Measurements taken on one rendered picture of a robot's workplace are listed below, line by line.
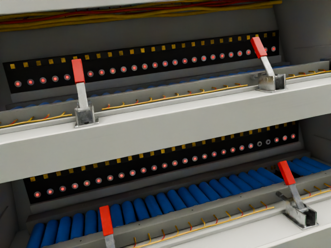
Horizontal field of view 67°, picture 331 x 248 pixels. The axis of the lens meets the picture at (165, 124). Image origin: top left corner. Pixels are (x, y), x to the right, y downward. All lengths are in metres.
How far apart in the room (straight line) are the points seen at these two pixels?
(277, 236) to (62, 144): 0.30
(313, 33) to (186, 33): 0.25
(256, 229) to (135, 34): 0.42
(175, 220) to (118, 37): 0.36
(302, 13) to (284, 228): 0.42
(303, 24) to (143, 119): 0.43
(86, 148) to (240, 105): 0.20
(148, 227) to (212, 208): 0.10
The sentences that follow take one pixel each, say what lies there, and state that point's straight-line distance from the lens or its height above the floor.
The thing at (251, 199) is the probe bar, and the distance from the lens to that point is 0.44.
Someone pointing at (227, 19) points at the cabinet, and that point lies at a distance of 0.63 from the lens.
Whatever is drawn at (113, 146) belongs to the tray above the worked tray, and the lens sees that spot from 0.31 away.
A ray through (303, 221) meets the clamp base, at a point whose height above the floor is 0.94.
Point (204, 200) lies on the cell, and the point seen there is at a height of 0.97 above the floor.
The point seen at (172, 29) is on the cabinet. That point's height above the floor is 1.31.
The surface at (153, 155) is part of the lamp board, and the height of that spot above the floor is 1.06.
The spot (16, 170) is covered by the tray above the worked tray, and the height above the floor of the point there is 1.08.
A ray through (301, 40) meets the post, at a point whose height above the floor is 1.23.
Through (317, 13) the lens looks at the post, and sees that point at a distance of 0.60.
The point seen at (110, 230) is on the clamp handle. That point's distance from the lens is 0.35.
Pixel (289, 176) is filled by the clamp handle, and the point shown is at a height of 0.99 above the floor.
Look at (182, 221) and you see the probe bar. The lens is 0.40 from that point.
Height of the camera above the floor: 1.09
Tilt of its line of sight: 3 degrees up
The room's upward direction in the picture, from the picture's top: 11 degrees counter-clockwise
